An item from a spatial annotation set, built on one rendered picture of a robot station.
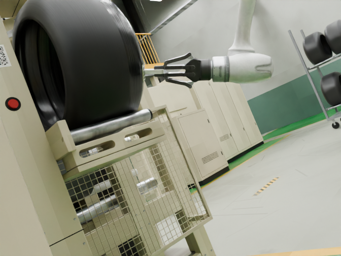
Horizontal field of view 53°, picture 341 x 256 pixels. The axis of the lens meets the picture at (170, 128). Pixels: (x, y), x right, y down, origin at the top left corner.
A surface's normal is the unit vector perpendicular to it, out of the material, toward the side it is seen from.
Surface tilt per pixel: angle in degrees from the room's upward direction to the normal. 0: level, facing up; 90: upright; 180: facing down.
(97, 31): 88
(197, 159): 90
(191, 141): 90
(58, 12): 74
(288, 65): 90
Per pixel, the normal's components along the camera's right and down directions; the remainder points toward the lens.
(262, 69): 0.09, 0.20
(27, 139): 0.58, -0.29
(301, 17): -0.63, 0.21
